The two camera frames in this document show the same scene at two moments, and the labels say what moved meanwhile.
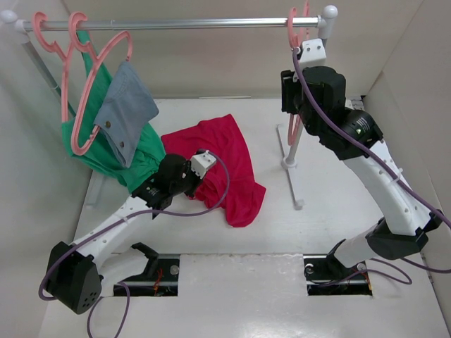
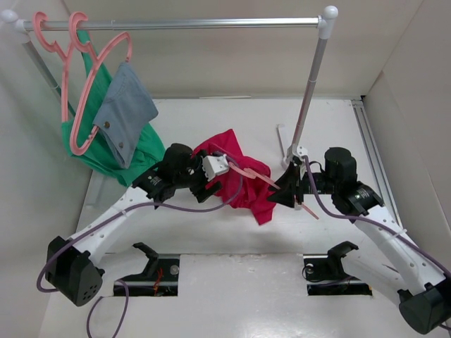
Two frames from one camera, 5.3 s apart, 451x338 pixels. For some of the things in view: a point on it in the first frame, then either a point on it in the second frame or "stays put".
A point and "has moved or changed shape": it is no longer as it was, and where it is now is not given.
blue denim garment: [127, 108] stays put
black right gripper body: [292, 99] to [325, 184]
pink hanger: [65, 104] stays put
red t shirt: [245, 197] has moved or changed shape
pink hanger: [297, 42] to [256, 175]
